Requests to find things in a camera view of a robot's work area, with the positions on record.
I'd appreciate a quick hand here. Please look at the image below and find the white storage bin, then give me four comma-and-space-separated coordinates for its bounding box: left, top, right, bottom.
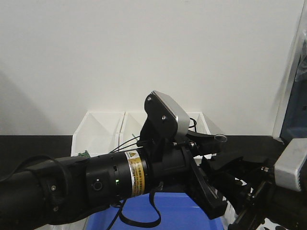
71, 111, 125, 157
115, 112, 147, 151
187, 112, 212, 164

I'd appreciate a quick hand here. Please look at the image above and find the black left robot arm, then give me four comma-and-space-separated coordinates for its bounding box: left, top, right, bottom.
0, 119, 258, 230

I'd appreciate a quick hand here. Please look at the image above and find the blue-grey pegboard drying rack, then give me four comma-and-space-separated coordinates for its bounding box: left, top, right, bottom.
280, 31, 307, 143

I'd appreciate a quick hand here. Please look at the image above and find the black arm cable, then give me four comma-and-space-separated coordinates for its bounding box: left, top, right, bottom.
117, 184, 163, 227

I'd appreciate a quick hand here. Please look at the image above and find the white middle storage bin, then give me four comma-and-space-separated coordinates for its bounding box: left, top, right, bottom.
115, 112, 147, 151

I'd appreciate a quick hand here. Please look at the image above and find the white left storage bin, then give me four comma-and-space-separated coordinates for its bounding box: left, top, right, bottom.
71, 111, 125, 157

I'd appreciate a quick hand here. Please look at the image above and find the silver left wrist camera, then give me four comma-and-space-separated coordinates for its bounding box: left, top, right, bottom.
144, 90, 189, 139

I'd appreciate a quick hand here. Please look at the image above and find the blue plastic tray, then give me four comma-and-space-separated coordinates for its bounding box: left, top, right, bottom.
86, 192, 223, 230

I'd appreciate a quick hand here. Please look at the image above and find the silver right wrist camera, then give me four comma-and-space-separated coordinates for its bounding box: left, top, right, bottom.
274, 138, 307, 192

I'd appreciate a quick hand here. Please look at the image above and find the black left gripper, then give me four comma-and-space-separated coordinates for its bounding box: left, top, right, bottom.
138, 123, 266, 219

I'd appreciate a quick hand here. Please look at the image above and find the white test tube rack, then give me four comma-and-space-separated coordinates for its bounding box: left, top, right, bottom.
220, 196, 287, 230

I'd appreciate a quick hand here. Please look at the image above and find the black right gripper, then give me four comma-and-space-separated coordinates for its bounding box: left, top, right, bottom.
211, 172, 307, 230

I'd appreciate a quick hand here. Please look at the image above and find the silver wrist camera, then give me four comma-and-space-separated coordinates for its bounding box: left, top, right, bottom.
274, 138, 307, 192
144, 90, 189, 139

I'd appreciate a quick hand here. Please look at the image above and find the white right storage bin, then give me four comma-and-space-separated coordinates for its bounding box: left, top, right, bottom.
187, 112, 212, 164

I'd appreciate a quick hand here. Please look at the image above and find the clear glass test tube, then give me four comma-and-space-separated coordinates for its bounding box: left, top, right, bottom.
214, 134, 227, 143

